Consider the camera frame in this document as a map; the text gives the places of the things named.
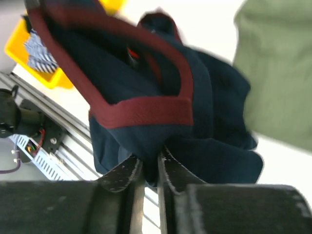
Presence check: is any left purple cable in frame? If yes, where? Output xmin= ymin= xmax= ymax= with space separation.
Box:
xmin=0 ymin=163 xmax=21 ymax=175

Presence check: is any blue white striped garment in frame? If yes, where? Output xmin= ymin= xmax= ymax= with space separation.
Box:
xmin=24 ymin=29 xmax=59 ymax=74

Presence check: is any white slotted cable duct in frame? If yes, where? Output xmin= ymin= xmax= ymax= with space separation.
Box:
xmin=9 ymin=135 xmax=73 ymax=181

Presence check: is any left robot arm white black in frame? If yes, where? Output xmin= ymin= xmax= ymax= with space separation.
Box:
xmin=0 ymin=85 xmax=44 ymax=138

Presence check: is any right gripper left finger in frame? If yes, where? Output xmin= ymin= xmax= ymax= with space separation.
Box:
xmin=97 ymin=156 xmax=143 ymax=234

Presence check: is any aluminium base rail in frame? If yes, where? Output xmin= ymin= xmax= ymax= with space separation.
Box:
xmin=0 ymin=74 xmax=161 ymax=234

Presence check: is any olive green graphic tank top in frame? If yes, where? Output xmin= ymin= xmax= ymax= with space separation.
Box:
xmin=234 ymin=0 xmax=312 ymax=151

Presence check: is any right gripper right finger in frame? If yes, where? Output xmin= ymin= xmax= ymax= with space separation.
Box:
xmin=157 ymin=147 xmax=205 ymax=234

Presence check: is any yellow plastic bin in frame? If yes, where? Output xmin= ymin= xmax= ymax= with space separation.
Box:
xmin=4 ymin=0 xmax=129 ymax=90

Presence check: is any navy maroon tank top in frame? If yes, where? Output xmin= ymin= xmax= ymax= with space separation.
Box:
xmin=25 ymin=0 xmax=263 ymax=185

